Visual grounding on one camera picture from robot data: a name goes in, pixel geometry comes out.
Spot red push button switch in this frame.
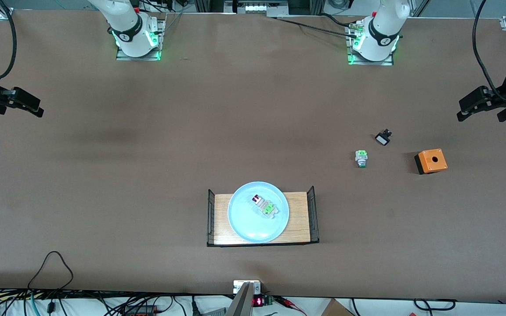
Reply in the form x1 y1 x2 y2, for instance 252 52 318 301
252 194 278 219

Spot light blue round plate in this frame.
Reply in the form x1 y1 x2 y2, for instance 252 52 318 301
228 181 290 244

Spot black and orange power brick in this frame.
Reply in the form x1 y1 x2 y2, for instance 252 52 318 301
123 305 157 316

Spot brown cardboard piece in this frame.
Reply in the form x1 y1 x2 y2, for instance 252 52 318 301
321 298 354 316

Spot red clip test leads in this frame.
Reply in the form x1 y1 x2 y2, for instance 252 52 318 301
275 296 308 316

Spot orange button enclosure box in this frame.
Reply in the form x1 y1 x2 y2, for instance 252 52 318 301
414 148 448 175

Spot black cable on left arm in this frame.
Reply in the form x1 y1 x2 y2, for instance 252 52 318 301
473 0 506 105

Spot small black switch part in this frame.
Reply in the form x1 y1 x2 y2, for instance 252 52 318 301
375 129 393 147

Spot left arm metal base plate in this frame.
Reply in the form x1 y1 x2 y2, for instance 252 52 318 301
346 21 395 66

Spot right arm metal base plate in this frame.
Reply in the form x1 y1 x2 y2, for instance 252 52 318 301
116 18 166 61

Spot black looped thin cable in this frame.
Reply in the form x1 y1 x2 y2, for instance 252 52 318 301
27 251 74 291

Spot black cable across table edge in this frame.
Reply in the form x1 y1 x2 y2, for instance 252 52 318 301
271 16 359 40

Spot black coiled floor cable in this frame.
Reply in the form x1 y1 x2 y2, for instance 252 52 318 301
413 298 457 311

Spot wooden tray with wire sides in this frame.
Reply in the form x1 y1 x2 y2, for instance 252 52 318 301
207 186 320 247

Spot silver metal frame unit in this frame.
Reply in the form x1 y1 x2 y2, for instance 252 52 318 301
224 0 289 17

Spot silver metal camera bracket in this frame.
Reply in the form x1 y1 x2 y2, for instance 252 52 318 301
233 280 261 294

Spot grey camera pole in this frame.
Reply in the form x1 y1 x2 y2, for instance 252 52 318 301
226 282 254 316

